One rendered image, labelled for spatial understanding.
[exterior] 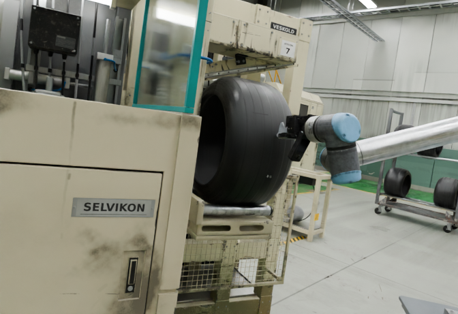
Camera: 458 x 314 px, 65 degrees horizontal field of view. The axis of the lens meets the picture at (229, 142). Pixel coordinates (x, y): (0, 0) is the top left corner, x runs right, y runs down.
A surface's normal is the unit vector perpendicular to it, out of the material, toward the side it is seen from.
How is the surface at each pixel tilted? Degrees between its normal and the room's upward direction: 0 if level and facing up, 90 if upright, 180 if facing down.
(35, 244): 90
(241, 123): 77
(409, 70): 90
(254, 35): 90
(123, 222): 90
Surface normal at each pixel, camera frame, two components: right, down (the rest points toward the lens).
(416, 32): -0.66, -0.05
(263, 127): 0.46, -0.21
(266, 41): 0.44, 0.11
